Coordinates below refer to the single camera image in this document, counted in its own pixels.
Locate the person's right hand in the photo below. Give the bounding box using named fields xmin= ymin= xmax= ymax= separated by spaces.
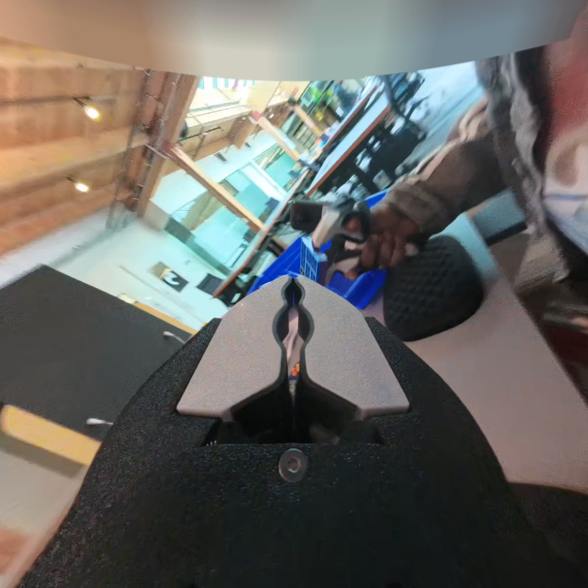
xmin=344 ymin=203 xmax=422 ymax=271

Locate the black and white wall picture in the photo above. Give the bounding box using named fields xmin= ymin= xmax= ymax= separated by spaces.
xmin=153 ymin=262 xmax=189 ymax=293

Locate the blue toy brick plate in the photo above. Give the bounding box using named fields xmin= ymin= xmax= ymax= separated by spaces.
xmin=300 ymin=237 xmax=329 ymax=282

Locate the yellow toy brick box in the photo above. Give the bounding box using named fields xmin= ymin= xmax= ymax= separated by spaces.
xmin=0 ymin=404 xmax=103 ymax=466

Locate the black mat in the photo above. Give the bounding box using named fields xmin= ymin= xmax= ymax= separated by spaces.
xmin=0 ymin=265 xmax=206 ymax=438

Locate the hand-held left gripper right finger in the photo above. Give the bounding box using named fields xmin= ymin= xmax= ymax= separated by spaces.
xmin=290 ymin=276 xmax=410 ymax=420

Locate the black dimpled foam pad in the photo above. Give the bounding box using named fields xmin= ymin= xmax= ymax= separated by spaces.
xmin=383 ymin=235 xmax=485 ymax=342

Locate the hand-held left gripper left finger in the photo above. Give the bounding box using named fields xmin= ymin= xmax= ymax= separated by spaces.
xmin=177 ymin=276 xmax=295 ymax=421

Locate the long wooden-edged desk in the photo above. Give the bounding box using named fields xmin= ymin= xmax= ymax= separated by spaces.
xmin=303 ymin=87 xmax=393 ymax=197

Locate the black chair seat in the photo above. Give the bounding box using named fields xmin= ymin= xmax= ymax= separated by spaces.
xmin=472 ymin=190 xmax=527 ymax=245

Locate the blue plastic bin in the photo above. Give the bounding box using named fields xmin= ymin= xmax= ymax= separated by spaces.
xmin=247 ymin=190 xmax=389 ymax=310

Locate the dark wall panel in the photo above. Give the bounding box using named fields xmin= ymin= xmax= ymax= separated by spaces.
xmin=197 ymin=273 xmax=227 ymax=297

